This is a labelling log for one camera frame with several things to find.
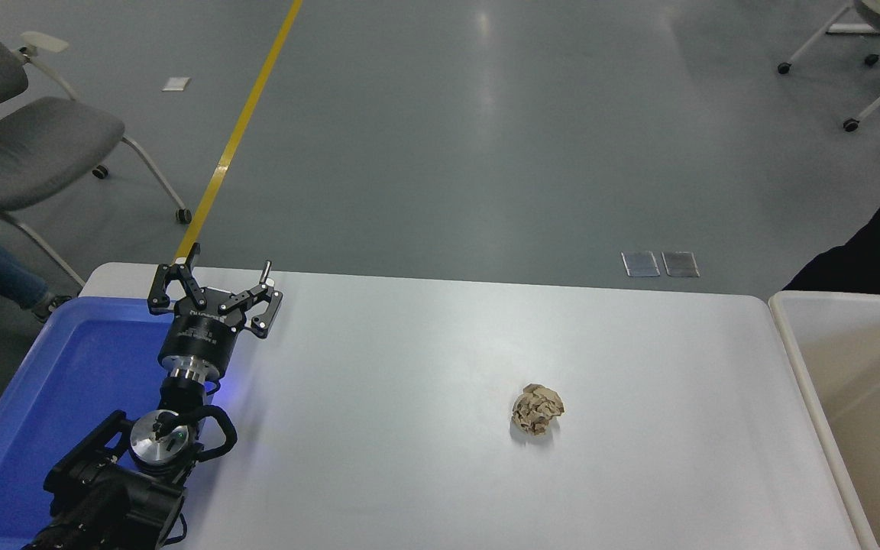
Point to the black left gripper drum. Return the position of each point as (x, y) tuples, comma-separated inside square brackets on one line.
[(199, 340)]

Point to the silver floor plate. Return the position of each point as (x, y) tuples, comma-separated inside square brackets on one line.
[(681, 264), (641, 264)]

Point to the blue plastic tray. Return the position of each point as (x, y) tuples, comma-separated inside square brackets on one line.
[(66, 382)]

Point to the seated person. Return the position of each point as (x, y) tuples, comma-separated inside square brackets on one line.
[(4, 279)]

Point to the grey office chair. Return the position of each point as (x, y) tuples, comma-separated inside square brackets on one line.
[(27, 145)]

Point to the white paper scrap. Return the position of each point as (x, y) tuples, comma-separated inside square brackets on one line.
[(176, 83)]

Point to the crumpled tan paper ball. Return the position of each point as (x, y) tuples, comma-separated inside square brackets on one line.
[(538, 409)]

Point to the standing person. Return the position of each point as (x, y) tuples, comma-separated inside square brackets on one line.
[(852, 263)]

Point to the large pale bin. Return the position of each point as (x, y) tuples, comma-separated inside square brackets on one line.
[(868, 397)]

